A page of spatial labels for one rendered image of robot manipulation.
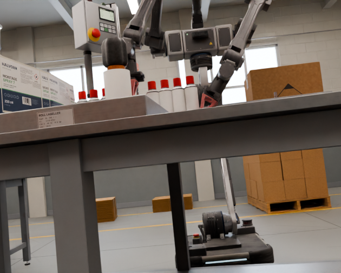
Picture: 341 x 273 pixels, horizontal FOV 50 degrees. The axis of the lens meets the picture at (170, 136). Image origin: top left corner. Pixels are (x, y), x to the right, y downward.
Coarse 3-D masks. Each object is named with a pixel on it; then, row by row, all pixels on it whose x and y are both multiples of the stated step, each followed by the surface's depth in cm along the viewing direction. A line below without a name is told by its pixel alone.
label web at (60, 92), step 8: (48, 80) 112; (56, 80) 118; (56, 88) 117; (64, 88) 124; (72, 88) 132; (56, 96) 116; (64, 96) 123; (72, 96) 131; (56, 104) 116; (64, 104) 123
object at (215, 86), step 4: (216, 80) 141; (220, 80) 140; (212, 84) 141; (216, 84) 140; (220, 84) 140; (224, 84) 141; (208, 88) 138; (212, 88) 141; (216, 88) 140; (220, 88) 141; (224, 88) 142; (208, 92) 143; (212, 92) 140; (216, 92) 138; (220, 92) 141; (220, 96) 141
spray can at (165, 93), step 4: (160, 80) 146; (164, 80) 145; (164, 84) 145; (168, 84) 146; (164, 88) 145; (168, 88) 145; (160, 92) 145; (164, 92) 144; (168, 92) 144; (160, 96) 145; (164, 96) 144; (168, 96) 144; (160, 100) 145; (164, 100) 144; (168, 100) 144; (172, 100) 146; (160, 104) 145; (164, 104) 144; (168, 104) 144; (172, 104) 145; (168, 108) 144; (172, 108) 145
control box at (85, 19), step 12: (84, 0) 154; (72, 12) 160; (84, 12) 153; (96, 12) 157; (84, 24) 153; (96, 24) 156; (84, 36) 153; (108, 36) 160; (84, 48) 159; (96, 48) 160
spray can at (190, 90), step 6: (186, 78) 144; (192, 78) 144; (186, 84) 144; (192, 84) 143; (186, 90) 143; (192, 90) 142; (186, 96) 143; (192, 96) 142; (186, 102) 143; (192, 102) 142; (198, 102) 143; (186, 108) 144; (192, 108) 141; (198, 108) 142
